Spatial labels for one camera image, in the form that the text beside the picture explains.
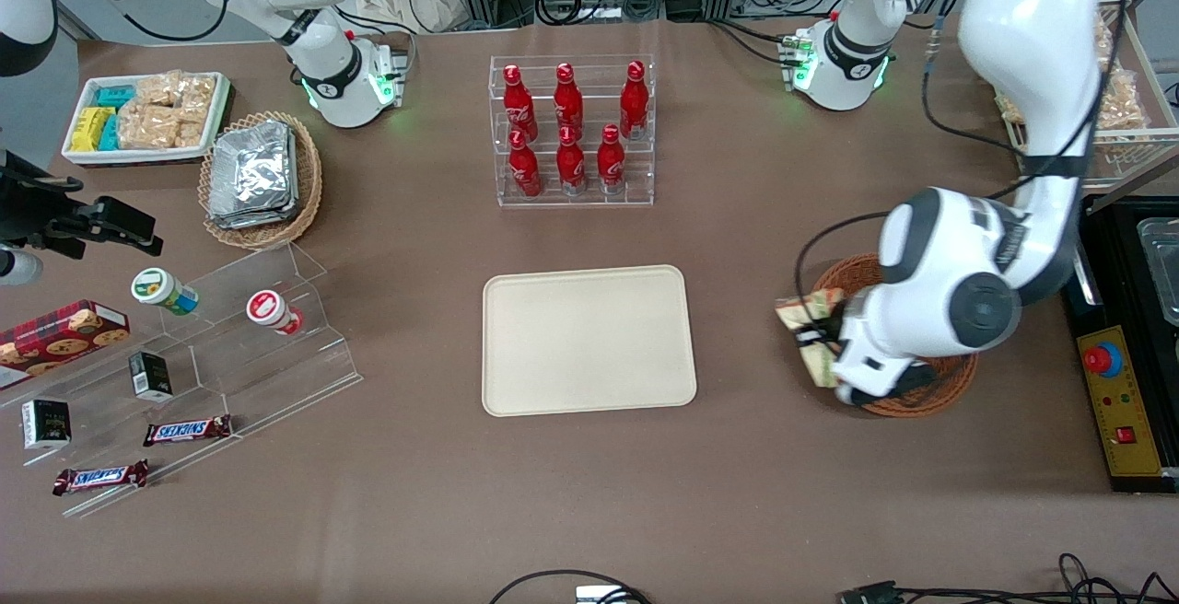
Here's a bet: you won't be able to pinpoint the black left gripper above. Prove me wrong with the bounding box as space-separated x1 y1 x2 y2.
792 302 859 358

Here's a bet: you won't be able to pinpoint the triangle sandwich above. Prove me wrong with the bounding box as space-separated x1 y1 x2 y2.
776 288 846 389

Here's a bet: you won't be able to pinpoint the white rectangular snack tray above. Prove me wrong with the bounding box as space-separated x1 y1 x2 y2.
61 72 232 168

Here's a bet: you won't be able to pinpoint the brown round wicker basket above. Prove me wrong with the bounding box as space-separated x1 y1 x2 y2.
805 253 980 418

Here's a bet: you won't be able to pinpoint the light oval wicker basket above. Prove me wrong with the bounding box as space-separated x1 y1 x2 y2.
198 110 324 250

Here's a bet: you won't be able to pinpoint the cream plastic tray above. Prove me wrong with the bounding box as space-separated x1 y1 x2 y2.
482 264 698 418

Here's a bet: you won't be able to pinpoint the green lid drink cup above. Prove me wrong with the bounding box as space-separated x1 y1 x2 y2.
130 267 201 318

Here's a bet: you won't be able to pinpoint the clear bag rice crackers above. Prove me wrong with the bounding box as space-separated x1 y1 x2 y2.
135 72 182 109
180 75 218 113
175 107 210 148
117 106 181 150

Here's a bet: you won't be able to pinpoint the yellow snack packet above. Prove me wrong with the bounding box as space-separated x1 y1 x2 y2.
70 107 114 153

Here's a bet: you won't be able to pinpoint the silver foil pack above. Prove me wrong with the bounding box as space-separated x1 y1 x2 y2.
210 122 296 216
207 201 301 230

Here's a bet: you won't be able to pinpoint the red cookie box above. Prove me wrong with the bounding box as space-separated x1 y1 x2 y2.
0 299 132 392

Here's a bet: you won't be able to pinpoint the small black box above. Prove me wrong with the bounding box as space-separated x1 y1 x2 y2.
20 399 73 452
127 351 175 403

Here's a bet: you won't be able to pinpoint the red lid drink cup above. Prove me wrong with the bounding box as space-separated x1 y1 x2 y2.
245 289 305 337

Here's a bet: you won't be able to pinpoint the clear acrylic stepped stand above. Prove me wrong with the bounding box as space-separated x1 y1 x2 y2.
0 240 364 520

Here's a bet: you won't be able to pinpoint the brown snickers bar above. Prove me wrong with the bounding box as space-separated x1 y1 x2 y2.
143 414 235 448
52 459 151 497

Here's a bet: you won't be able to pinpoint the red cola bottle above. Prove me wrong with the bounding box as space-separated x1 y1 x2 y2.
502 64 539 141
508 130 543 199
556 125 588 196
619 61 650 141
597 123 627 195
554 63 585 137

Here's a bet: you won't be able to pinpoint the red emergency stop button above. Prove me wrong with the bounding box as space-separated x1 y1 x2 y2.
1083 343 1124 378

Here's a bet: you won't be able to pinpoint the black yellow control box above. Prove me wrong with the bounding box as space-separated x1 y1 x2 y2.
1059 194 1179 495

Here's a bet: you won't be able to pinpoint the clear acrylic bottle rack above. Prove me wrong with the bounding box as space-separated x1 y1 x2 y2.
489 54 656 208

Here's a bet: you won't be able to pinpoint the clear plastic container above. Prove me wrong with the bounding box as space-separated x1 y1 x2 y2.
1137 216 1179 325

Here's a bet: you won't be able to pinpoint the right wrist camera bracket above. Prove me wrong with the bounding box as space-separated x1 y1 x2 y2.
0 150 86 250

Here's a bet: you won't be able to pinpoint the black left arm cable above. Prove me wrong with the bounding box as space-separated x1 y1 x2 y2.
794 0 1136 297

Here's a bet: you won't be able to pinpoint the black cable connector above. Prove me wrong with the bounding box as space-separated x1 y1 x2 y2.
837 580 901 604

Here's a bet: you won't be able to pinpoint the black base cable bundle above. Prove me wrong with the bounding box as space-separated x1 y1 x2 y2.
707 18 804 68

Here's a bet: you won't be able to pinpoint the black tangled cables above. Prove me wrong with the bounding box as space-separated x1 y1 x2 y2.
898 552 1179 604

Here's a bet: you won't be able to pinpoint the white wire rack basket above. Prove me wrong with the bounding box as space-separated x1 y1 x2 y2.
993 0 1179 189

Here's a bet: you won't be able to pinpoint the black looped cable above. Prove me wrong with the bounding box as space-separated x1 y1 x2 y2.
487 569 652 604

